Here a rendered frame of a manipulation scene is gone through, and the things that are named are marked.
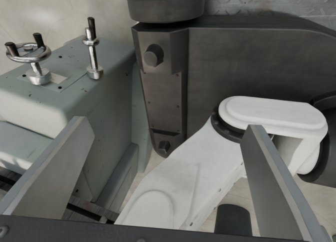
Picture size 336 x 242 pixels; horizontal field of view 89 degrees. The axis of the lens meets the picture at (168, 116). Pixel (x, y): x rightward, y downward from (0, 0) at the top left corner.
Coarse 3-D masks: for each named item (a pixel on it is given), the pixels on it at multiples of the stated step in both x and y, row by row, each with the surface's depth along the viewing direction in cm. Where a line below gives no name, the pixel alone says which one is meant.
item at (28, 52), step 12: (36, 36) 54; (12, 48) 49; (24, 48) 53; (36, 48) 56; (48, 48) 56; (12, 60) 51; (24, 60) 51; (36, 60) 52; (36, 72) 58; (48, 72) 60
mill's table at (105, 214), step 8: (0, 168) 68; (0, 176) 66; (8, 176) 66; (16, 176) 67; (0, 184) 64; (8, 184) 64; (72, 200) 64; (80, 200) 64; (72, 208) 62; (80, 208) 62; (88, 208) 63; (96, 208) 63; (104, 208) 64; (64, 216) 60; (72, 216) 60; (80, 216) 61; (88, 216) 61; (96, 216) 61; (104, 216) 62; (112, 216) 62
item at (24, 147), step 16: (0, 128) 65; (16, 128) 67; (0, 144) 61; (16, 144) 62; (32, 144) 63; (48, 144) 64; (0, 160) 64; (16, 160) 58; (32, 160) 59; (80, 176) 77; (80, 192) 82
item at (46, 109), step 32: (64, 64) 72; (128, 64) 91; (0, 96) 58; (32, 96) 57; (64, 96) 59; (96, 96) 71; (128, 96) 106; (32, 128) 66; (96, 128) 79; (128, 128) 126; (96, 160) 90; (96, 192) 105
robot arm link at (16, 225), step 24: (0, 216) 5; (24, 216) 5; (0, 240) 5; (24, 240) 5; (48, 240) 5; (72, 240) 5; (96, 240) 5; (120, 240) 5; (144, 240) 4; (168, 240) 5; (192, 240) 5; (216, 240) 5; (240, 240) 5; (264, 240) 5; (288, 240) 5
